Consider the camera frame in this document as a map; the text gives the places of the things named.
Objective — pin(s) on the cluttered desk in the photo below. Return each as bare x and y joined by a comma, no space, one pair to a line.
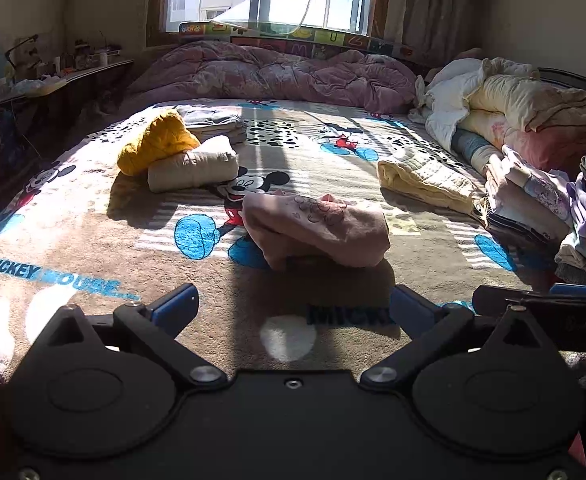
73,77

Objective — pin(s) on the colourful alphabet board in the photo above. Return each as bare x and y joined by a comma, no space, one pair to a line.
323,40

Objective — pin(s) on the pink bedding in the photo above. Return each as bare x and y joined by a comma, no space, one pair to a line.
568,147

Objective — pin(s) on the purple quilt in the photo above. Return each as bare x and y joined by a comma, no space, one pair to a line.
273,72

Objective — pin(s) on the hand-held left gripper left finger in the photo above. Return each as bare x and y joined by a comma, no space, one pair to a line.
175,307

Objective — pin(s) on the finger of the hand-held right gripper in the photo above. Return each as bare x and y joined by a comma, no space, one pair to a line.
575,290

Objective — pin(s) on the beige folded garment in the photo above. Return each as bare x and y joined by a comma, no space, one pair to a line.
193,165

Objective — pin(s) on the blue grey rolled blanket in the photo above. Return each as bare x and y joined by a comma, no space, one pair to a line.
473,147

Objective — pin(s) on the white duvet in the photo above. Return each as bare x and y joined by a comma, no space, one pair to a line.
448,100

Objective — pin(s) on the dark wooden headboard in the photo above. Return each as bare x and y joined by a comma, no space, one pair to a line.
578,82

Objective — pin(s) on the yellow quilted blanket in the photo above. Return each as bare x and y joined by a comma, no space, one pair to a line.
423,180

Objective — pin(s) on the pink sweatshirt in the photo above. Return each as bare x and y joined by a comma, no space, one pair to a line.
323,232

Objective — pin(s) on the cream duvet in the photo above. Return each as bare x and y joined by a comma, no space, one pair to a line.
533,100

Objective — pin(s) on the cartoon mouse printed blanket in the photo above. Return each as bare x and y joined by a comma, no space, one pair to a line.
98,240

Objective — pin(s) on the grey folded clothes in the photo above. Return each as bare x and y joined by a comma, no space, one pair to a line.
218,120

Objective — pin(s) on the brown curtain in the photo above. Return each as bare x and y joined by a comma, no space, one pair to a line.
438,0

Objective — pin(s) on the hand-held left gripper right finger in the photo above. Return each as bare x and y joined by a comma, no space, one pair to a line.
413,310

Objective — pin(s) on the yellow knit sweater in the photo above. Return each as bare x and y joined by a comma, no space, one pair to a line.
158,140

